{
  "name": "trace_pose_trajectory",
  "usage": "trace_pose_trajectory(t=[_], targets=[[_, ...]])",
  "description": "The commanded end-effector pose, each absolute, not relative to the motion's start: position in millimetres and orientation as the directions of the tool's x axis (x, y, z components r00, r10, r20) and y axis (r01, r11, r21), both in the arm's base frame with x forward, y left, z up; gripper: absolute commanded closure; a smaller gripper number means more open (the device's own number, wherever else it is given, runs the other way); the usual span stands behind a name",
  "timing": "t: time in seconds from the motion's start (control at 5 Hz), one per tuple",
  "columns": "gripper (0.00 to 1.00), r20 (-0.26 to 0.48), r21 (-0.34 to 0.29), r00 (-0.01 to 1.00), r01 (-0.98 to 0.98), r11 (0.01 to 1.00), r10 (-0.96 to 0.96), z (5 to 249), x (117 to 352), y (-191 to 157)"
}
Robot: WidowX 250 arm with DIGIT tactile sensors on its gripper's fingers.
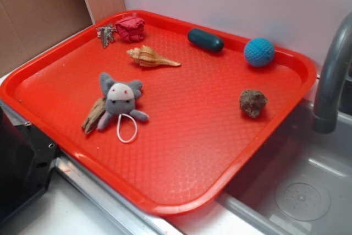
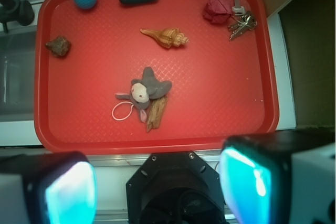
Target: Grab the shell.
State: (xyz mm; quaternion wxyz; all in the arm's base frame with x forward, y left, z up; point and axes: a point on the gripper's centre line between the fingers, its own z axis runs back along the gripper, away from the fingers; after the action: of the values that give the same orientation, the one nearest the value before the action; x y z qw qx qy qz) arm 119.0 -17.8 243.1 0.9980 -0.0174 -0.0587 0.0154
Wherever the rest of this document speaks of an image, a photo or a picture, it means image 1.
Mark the tan spiral sea shell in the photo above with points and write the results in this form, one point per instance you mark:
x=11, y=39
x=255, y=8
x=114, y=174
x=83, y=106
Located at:
x=146, y=56

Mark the red plastic tray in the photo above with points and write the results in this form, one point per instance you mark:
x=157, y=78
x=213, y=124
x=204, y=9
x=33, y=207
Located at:
x=196, y=139

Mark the grey plush mouse toy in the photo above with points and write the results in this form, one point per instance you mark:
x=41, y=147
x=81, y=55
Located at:
x=120, y=101

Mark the dark teal capsule object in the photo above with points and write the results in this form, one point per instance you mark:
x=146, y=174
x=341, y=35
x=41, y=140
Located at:
x=205, y=40

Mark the brown rough rock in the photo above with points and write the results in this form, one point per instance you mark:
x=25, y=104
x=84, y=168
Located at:
x=252, y=102

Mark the crumpled red cloth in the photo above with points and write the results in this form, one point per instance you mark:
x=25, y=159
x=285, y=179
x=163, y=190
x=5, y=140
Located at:
x=131, y=28

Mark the brown driftwood piece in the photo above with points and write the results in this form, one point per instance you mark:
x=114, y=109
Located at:
x=92, y=119

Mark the blue textured ball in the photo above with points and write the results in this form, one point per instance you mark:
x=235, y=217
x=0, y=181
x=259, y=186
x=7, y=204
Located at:
x=259, y=52

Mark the grey plastic sink basin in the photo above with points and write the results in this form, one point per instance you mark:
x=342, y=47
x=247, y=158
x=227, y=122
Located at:
x=299, y=182

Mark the grey toy faucet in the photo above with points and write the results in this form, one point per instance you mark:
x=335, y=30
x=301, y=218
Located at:
x=334, y=88

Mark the brown cardboard panel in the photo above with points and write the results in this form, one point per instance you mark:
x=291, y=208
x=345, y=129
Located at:
x=30, y=27

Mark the metal counter edge rail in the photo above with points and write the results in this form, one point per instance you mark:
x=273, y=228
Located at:
x=76, y=202

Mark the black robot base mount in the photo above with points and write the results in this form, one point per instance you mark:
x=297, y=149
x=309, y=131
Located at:
x=27, y=159

